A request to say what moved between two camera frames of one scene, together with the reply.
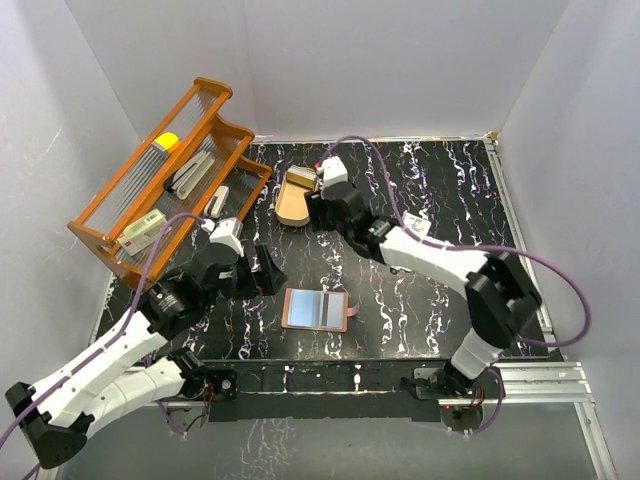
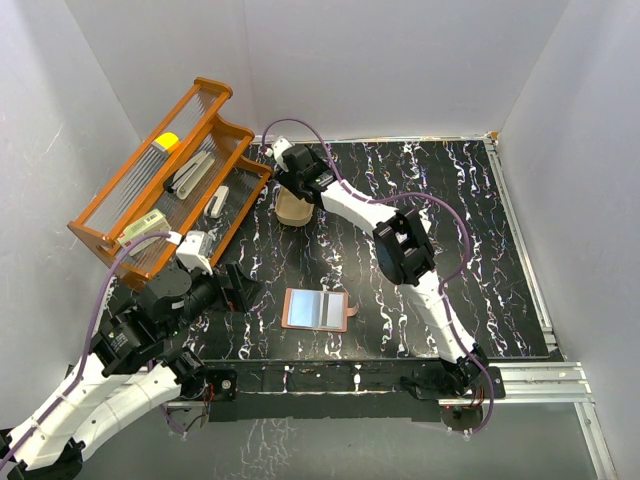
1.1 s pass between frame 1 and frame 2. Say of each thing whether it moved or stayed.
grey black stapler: stayed
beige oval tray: stayed
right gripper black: moved
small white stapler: stayed
